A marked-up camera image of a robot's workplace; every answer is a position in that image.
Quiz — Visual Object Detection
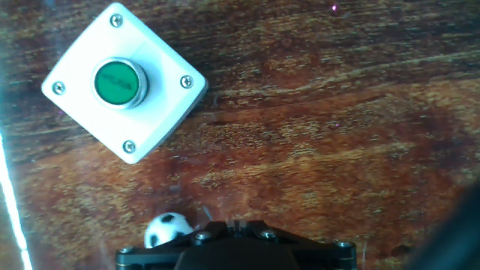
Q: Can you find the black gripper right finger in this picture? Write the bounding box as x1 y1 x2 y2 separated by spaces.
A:
239 218 356 260

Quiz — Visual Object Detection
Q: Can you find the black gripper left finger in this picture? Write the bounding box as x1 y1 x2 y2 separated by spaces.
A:
116 218 240 260

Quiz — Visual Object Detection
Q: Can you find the small black white soccer ball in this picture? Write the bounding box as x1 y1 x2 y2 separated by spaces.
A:
143 212 195 249

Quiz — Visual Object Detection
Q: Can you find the red-brown wooden board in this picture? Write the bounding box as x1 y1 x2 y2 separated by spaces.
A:
0 0 480 270

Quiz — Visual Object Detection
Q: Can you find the white box with green button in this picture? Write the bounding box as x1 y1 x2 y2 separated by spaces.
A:
40 1 209 165

